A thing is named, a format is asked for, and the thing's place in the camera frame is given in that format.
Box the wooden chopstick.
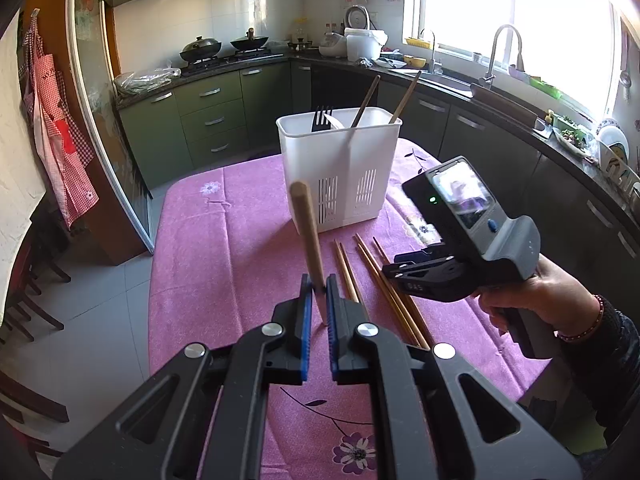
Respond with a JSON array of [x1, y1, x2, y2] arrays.
[[354, 234, 428, 349], [350, 75, 381, 128], [333, 240, 362, 304], [288, 181, 329, 326], [389, 70, 422, 125], [362, 256, 435, 350], [372, 237, 398, 282]]

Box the black plastic fork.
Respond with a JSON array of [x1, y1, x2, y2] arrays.
[[311, 105, 333, 132]]

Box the person's right forearm dark sleeve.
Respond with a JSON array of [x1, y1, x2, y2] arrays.
[[561, 297, 639, 445]]

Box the tall chrome kitchen faucet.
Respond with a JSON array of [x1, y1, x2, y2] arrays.
[[478, 23, 526, 89]]

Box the green lower kitchen cabinets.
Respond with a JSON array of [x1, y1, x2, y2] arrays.
[[113, 56, 640, 281]]

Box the person's right hand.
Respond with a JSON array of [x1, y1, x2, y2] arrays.
[[472, 255, 603, 340]]

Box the purple floral tablecloth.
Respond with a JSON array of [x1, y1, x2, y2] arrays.
[[147, 138, 551, 480]]

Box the white plastic utensil holder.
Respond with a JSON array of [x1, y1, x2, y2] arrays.
[[276, 106, 402, 232]]

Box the plate with food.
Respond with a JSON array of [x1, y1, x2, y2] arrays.
[[544, 110, 597, 160]]

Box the stainless steel sink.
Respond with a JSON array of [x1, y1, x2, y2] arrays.
[[390, 68, 472, 99]]

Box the small chrome faucet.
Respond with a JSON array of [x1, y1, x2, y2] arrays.
[[425, 32, 444, 75]]

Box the yellow bowl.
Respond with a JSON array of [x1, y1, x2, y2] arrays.
[[404, 55, 427, 70]]

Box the white rice cooker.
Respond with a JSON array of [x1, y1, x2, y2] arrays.
[[319, 32, 347, 58]]

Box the black wok pan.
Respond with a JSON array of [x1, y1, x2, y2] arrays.
[[231, 27, 268, 52]]

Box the black wok with lid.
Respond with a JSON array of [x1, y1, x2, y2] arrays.
[[180, 36, 222, 63]]

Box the dark wooden chair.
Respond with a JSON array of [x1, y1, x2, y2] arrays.
[[1, 224, 72, 341]]

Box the plastic bag on counter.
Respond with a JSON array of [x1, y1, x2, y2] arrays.
[[113, 67, 181, 96]]

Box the red checkered apron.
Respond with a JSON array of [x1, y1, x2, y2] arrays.
[[20, 9, 99, 228]]

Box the white hanging cloth sheet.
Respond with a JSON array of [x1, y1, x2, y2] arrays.
[[0, 14, 46, 296]]

